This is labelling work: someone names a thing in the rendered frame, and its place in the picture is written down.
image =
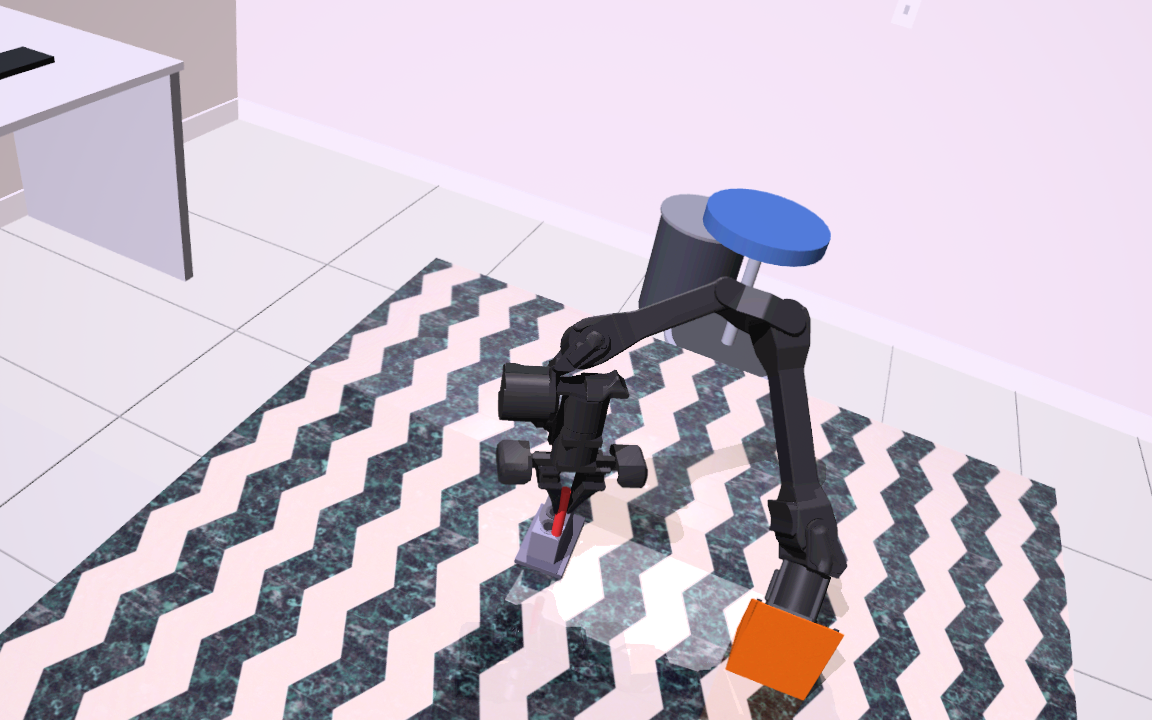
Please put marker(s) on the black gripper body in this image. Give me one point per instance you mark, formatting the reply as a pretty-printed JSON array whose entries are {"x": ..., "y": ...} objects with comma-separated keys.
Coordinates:
[{"x": 571, "y": 452}]

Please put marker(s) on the red peg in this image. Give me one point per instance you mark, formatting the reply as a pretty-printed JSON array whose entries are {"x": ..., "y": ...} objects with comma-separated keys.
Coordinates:
[{"x": 560, "y": 515}]

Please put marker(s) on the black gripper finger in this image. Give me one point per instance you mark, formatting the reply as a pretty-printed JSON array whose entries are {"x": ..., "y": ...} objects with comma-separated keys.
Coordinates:
[
  {"x": 553, "y": 490},
  {"x": 581, "y": 490}
]

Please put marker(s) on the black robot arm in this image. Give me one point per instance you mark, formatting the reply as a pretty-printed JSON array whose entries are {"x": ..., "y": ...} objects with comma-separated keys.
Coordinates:
[{"x": 801, "y": 517}]

